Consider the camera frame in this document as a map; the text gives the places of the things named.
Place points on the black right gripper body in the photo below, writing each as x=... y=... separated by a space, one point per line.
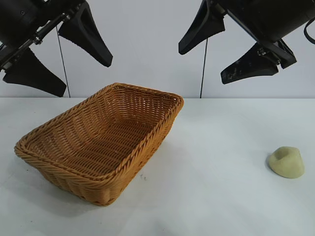
x=265 y=17

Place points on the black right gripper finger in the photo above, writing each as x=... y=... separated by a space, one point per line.
x=204 y=32
x=248 y=66

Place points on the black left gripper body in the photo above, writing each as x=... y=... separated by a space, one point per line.
x=19 y=19

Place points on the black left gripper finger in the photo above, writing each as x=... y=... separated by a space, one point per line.
x=34 y=76
x=86 y=39

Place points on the brown woven wicker basket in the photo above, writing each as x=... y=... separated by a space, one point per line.
x=98 y=137

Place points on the pale yellow egg yolk pastry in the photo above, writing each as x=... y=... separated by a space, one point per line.
x=288 y=167

